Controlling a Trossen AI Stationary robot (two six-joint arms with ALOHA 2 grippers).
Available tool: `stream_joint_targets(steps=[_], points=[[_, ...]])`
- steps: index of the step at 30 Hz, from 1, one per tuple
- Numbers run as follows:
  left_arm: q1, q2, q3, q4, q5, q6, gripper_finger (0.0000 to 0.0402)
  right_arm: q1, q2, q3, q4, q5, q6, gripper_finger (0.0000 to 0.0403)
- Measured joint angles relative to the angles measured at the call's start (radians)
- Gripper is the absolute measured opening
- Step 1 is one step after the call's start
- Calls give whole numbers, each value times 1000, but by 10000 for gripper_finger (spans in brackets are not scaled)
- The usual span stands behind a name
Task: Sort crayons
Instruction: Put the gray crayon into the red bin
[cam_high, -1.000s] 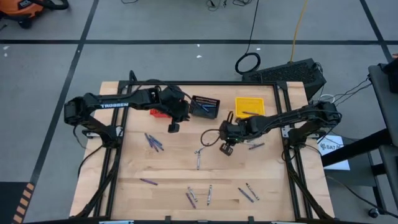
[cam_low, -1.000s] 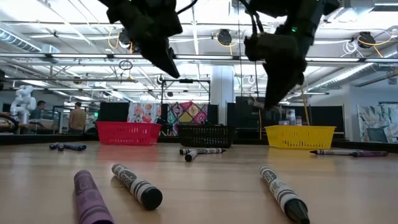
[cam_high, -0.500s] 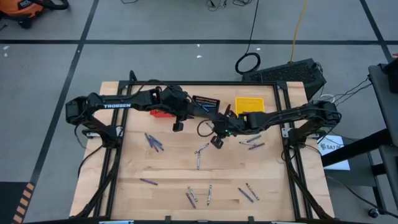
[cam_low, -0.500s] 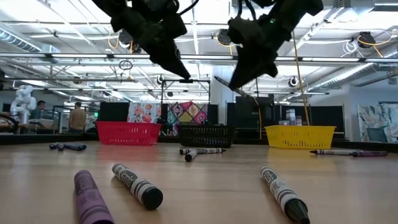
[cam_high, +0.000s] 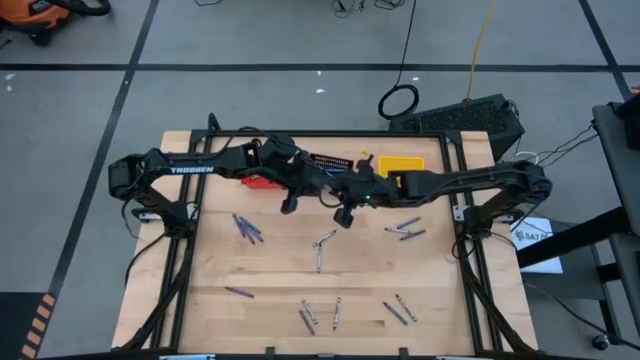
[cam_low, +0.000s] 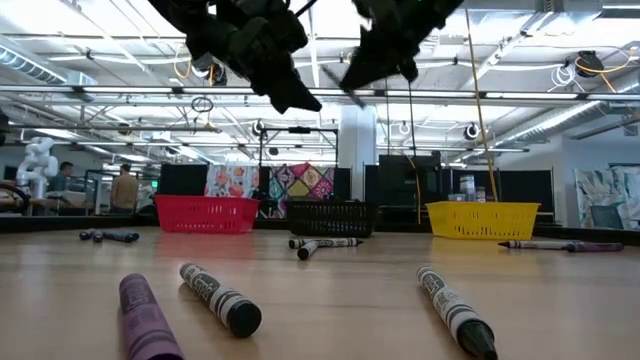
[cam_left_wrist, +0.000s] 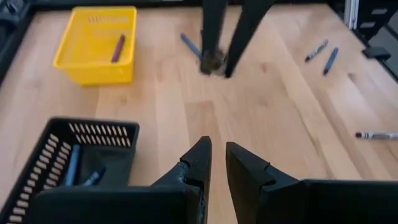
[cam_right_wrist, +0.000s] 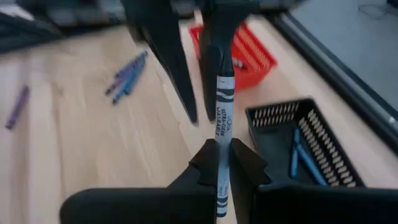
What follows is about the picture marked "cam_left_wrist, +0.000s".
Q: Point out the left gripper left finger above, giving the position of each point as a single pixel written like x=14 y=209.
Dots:
x=174 y=202

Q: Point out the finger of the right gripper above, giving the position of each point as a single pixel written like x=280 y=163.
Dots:
x=214 y=21
x=248 y=21

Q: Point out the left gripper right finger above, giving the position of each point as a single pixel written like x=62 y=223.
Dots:
x=264 y=193

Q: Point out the blue crayon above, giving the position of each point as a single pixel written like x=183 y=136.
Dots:
x=94 y=176
x=330 y=60
x=190 y=45
x=73 y=165

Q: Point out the black crayon grey wrapper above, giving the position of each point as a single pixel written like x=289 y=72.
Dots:
x=379 y=135
x=317 y=50

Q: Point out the black plastic basket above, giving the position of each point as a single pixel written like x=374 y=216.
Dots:
x=102 y=161

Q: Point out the purple crayon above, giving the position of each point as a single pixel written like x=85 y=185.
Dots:
x=118 y=48

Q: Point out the silver aluminium bar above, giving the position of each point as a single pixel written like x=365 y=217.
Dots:
x=351 y=14

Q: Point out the yellow plastic basket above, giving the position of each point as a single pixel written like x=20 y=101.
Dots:
x=81 y=46

